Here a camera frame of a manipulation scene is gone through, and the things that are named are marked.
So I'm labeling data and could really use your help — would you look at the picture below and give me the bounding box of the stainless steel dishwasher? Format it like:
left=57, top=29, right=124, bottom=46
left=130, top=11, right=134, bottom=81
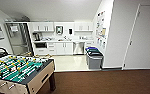
left=73, top=41, right=86, bottom=55

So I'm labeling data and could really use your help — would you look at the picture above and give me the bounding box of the white drawer stack beside dishwasher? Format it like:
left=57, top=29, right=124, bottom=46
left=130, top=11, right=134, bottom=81
left=84, top=41, right=95, bottom=54

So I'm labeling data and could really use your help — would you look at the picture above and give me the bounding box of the foosball gaming table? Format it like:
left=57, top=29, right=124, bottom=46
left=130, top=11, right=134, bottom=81
left=0, top=54, right=57, bottom=94

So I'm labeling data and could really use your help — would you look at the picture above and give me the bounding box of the white two-door sink cabinet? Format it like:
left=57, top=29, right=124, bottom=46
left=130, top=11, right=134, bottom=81
left=55, top=41, right=74, bottom=56

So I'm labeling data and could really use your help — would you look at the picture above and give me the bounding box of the white drawer stack beside microwave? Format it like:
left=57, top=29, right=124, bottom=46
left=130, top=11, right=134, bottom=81
left=46, top=42, right=57, bottom=56

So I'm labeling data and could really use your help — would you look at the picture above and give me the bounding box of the black built-in microwave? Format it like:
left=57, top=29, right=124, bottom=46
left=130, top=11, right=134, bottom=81
left=34, top=42, right=48, bottom=50

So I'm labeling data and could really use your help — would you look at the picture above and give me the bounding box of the wide white upper cabinet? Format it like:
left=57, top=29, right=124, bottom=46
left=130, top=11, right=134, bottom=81
left=31, top=21, right=55, bottom=33

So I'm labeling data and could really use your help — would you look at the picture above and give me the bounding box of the black coffee machine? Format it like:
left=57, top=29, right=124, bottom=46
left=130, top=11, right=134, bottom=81
left=32, top=32, right=42, bottom=42

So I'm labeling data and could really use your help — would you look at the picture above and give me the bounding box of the stainless steel refrigerator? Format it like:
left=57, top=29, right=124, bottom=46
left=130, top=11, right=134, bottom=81
left=4, top=22, right=34, bottom=56

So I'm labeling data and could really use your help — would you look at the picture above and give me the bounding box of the white room door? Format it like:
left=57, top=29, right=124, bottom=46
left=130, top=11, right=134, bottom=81
left=123, top=3, right=150, bottom=70

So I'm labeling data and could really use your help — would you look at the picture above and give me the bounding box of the large colourful wall poster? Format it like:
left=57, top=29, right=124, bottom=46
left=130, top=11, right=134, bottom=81
left=95, top=10, right=107, bottom=48

